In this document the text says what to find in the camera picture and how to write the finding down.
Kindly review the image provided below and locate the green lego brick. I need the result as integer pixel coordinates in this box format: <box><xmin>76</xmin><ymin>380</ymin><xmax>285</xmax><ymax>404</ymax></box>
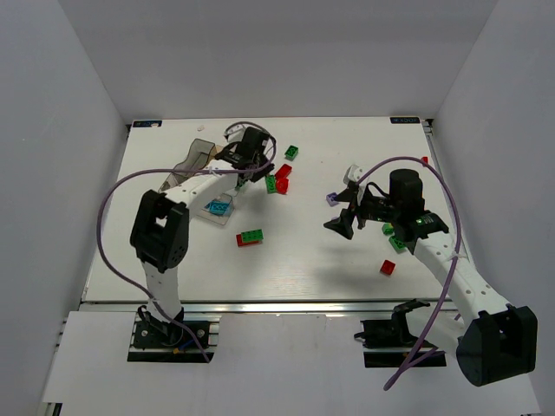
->
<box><xmin>382</xmin><ymin>223</ymin><xmax>394</xmax><ymax>235</ymax></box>

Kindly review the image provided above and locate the red 2x4 lego brick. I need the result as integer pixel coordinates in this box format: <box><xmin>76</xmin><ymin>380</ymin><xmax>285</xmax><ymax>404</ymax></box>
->
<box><xmin>275</xmin><ymin>164</ymin><xmax>292</xmax><ymax>179</ymax></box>

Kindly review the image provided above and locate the green 2x2 lego top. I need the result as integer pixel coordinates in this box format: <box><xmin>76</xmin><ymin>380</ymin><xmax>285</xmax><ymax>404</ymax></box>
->
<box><xmin>284</xmin><ymin>146</ymin><xmax>299</xmax><ymax>161</ymax></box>

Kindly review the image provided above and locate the cyan 2x4 lego brick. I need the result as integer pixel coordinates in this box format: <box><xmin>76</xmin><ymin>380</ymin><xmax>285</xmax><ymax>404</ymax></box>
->
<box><xmin>209</xmin><ymin>201</ymin><xmax>229</xmax><ymax>216</ymax></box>

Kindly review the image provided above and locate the red square lego brick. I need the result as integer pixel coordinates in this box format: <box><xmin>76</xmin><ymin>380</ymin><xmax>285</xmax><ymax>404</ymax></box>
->
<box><xmin>380</xmin><ymin>260</ymin><xmax>395</xmax><ymax>276</ymax></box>

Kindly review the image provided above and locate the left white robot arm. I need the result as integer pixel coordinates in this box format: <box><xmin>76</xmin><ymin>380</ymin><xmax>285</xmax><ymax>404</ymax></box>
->
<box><xmin>130</xmin><ymin>125</ymin><xmax>274</xmax><ymax>322</ymax></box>

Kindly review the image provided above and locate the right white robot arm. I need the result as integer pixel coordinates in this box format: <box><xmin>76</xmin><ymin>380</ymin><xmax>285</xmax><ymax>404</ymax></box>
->
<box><xmin>324</xmin><ymin>165</ymin><xmax>538</xmax><ymax>387</ymax></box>

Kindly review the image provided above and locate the green 2x4 lego flat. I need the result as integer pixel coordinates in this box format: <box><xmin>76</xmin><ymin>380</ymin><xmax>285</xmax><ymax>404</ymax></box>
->
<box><xmin>264</xmin><ymin>175</ymin><xmax>277</xmax><ymax>194</ymax></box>

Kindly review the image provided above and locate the red round lego piece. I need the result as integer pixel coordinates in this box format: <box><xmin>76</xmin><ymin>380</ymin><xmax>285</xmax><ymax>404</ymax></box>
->
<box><xmin>276</xmin><ymin>178</ymin><xmax>290</xmax><ymax>195</ymax></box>

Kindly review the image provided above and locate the smoky grey plastic container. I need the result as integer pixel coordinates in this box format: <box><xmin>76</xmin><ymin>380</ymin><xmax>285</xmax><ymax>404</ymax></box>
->
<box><xmin>159</xmin><ymin>139</ymin><xmax>218</xmax><ymax>192</ymax></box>

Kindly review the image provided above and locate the clear plastic container lower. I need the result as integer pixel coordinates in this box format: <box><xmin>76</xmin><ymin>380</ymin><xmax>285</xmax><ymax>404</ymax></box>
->
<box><xmin>197</xmin><ymin>193</ymin><xmax>235</xmax><ymax>226</ymax></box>

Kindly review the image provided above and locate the green 2x4 lego on red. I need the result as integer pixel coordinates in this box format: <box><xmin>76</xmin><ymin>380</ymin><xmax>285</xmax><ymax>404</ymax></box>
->
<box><xmin>240</xmin><ymin>229</ymin><xmax>264</xmax><ymax>241</ymax></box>

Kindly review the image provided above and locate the red lego under green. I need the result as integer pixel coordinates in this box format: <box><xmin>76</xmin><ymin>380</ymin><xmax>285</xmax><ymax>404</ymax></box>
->
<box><xmin>236</xmin><ymin>234</ymin><xmax>261</xmax><ymax>247</ymax></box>

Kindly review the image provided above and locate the right blue corner label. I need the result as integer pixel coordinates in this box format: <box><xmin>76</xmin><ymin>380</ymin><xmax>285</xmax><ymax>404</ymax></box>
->
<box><xmin>389</xmin><ymin>116</ymin><xmax>421</xmax><ymax>125</ymax></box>

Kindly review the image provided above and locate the blue corner label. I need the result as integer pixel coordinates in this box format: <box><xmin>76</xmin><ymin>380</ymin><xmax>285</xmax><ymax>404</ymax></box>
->
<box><xmin>132</xmin><ymin>120</ymin><xmax>162</xmax><ymax>128</ymax></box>
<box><xmin>389</xmin><ymin>116</ymin><xmax>421</xmax><ymax>125</ymax></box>

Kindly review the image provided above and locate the left blue corner label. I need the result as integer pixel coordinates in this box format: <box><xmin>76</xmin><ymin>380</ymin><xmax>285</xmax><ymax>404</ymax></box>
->
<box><xmin>132</xmin><ymin>120</ymin><xmax>162</xmax><ymax>128</ymax></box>

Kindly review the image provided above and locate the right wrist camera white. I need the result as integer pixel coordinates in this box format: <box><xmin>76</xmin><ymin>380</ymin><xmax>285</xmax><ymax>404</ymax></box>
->
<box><xmin>343</xmin><ymin>165</ymin><xmax>364</xmax><ymax>185</ymax></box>

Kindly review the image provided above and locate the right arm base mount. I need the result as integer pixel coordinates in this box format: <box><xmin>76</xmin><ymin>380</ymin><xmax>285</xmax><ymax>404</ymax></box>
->
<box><xmin>353</xmin><ymin>299</ymin><xmax>430</xmax><ymax>368</ymax></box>

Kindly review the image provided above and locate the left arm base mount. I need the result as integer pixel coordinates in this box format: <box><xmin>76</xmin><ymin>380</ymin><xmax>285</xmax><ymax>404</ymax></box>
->
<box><xmin>127</xmin><ymin>306</ymin><xmax>216</xmax><ymax>364</ymax></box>

